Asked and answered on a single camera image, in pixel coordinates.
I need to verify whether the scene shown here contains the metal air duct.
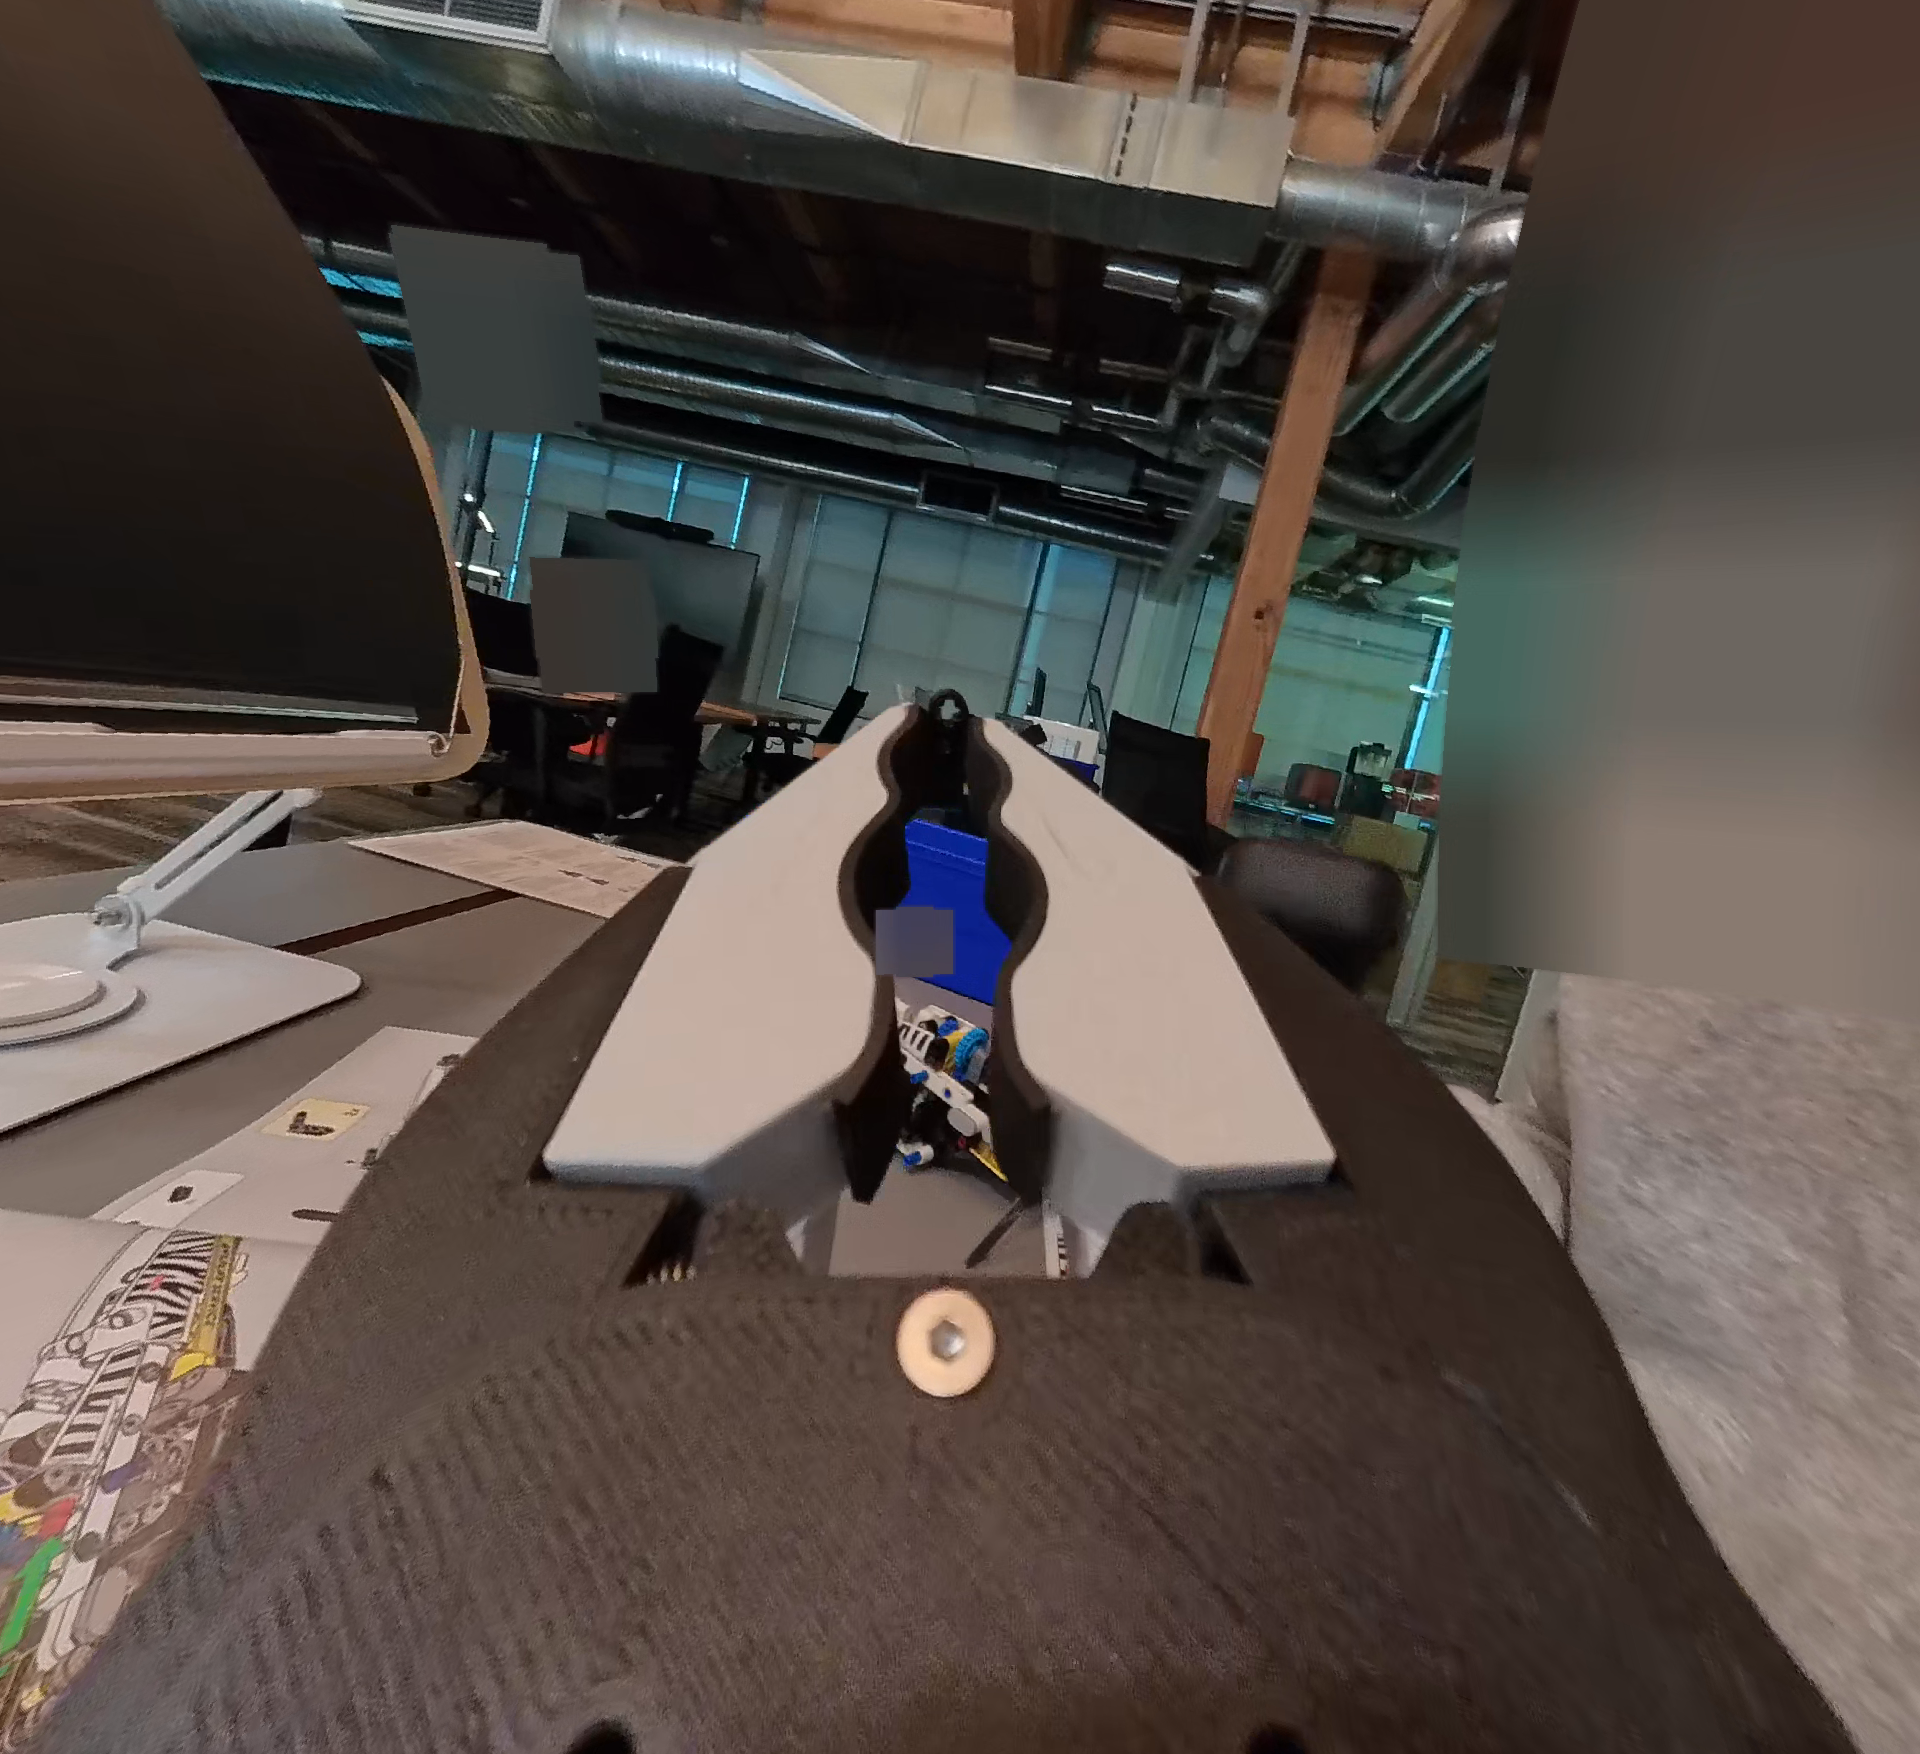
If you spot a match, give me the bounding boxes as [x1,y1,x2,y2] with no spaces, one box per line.
[66,0,1524,273]

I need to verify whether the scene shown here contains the metal ceiling pipes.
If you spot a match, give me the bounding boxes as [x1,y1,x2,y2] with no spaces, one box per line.
[1200,210,1521,525]

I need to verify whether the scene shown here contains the black padded office chair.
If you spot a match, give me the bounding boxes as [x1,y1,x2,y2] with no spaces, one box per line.
[1213,836,1410,993]

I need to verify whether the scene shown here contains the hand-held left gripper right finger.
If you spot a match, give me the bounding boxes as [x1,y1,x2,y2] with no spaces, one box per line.
[948,711,1339,1278]

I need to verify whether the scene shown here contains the black computer monitor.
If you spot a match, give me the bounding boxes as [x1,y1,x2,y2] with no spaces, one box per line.
[0,0,488,795]

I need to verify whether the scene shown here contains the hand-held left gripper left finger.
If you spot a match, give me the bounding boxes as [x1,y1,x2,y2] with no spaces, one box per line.
[541,708,949,1276]

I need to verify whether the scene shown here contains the blue plastic box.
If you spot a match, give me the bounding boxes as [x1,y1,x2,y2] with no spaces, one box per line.
[903,817,1010,1008]

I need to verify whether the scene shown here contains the printed lego picture booklet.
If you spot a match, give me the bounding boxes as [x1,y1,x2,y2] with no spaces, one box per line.
[0,1214,254,1729]

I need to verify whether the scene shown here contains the large black wall screen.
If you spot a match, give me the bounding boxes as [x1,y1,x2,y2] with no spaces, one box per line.
[563,512,762,679]

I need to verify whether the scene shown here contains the white monitor stand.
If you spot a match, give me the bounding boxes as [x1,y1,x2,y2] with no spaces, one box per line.
[0,786,364,1132]

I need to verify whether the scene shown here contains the white lego instruction booklet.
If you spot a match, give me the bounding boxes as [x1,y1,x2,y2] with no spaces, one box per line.
[92,1026,482,1250]

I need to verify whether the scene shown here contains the wooden post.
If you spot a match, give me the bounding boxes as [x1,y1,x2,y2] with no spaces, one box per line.
[1197,245,1382,827]

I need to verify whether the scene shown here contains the white printed paper sheet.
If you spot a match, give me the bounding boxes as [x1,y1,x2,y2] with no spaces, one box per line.
[352,817,683,919]

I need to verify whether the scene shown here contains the white lego vehicle model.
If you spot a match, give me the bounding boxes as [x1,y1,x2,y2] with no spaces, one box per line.
[891,981,1005,1177]

